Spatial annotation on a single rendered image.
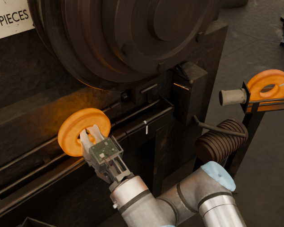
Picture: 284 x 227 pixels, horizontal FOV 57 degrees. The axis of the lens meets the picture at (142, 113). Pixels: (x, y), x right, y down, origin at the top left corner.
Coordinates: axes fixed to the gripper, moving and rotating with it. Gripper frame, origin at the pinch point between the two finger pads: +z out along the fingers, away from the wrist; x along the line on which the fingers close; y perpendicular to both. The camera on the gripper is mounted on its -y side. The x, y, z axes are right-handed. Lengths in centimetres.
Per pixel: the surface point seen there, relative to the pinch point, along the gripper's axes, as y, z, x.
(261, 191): -66, -52, -80
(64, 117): 0.2, 6.0, 3.1
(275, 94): -3, -22, -69
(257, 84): 1, -16, -62
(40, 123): 1.9, 6.4, 9.8
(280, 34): -92, 40, -246
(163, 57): 25.8, -5.2, -17.7
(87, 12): 36.9, 2.8, -2.7
